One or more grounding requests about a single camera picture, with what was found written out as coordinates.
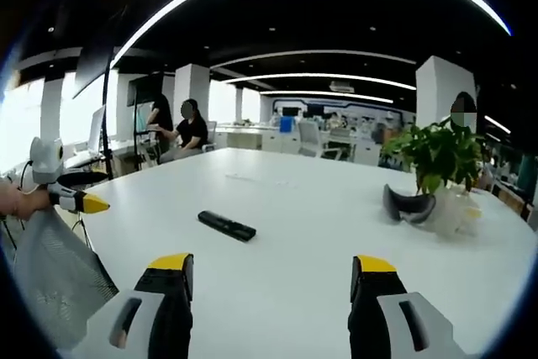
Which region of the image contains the white computer monitor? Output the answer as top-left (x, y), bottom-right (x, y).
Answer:
top-left (87, 105), bottom-right (107, 155)

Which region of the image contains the black cable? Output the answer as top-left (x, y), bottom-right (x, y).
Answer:
top-left (71, 212), bottom-right (94, 250)

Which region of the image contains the black remote control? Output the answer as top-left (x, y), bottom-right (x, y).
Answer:
top-left (197, 209), bottom-right (257, 243)

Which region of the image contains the green potted plant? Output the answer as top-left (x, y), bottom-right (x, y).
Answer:
top-left (380, 116), bottom-right (484, 197)

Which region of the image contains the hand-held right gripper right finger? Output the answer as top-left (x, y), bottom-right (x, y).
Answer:
top-left (349, 254), bottom-right (468, 359)

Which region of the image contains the clear plastic plant wrap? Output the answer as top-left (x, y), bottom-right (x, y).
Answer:
top-left (424, 185), bottom-right (484, 237)

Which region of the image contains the black light stand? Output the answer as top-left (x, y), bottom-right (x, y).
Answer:
top-left (71, 5), bottom-right (129, 182)

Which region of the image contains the black and grey headset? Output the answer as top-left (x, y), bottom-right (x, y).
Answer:
top-left (382, 183), bottom-right (438, 225)

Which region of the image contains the grey mesh office chair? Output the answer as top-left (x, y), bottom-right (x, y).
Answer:
top-left (11, 205), bottom-right (120, 351)

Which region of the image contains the person's left hand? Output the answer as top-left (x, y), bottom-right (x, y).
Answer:
top-left (0, 177), bottom-right (53, 220)

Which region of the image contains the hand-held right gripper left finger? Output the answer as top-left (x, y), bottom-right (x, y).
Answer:
top-left (70, 252), bottom-right (195, 359)

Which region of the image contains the white office chair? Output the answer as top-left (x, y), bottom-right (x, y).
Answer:
top-left (296, 119), bottom-right (330, 159)

